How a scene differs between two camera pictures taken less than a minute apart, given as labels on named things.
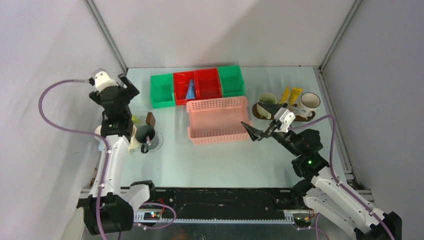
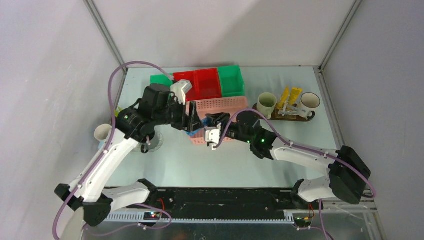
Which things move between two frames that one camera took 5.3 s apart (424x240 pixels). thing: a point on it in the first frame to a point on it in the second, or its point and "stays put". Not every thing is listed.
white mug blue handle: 102,143 stays put
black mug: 144,134 stays put
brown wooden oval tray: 255,114 stays put
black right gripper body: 286,139 to 234,133
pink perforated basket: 217,119 stays put
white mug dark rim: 309,102 stays put
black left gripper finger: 133,91 to 194,122
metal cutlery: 303,110 stays put
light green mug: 266,98 stays put
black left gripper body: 128,113 to 174,114
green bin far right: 231,81 stays put
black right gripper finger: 257,135 to 215,119
